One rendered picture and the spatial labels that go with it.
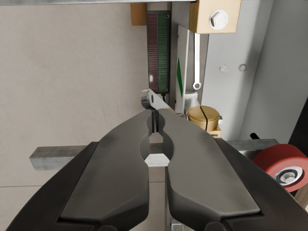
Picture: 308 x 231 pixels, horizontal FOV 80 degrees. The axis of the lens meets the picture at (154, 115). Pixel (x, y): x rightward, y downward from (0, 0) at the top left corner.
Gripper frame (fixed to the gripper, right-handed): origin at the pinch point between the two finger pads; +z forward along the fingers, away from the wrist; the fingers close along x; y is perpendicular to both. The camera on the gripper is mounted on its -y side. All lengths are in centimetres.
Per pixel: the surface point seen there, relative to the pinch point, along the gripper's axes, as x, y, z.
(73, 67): -46, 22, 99
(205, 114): 8.0, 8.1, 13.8
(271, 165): 17.2, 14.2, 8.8
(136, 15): -7, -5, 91
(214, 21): 7.1, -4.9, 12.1
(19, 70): -78, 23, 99
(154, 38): 0.6, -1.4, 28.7
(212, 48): 15.3, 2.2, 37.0
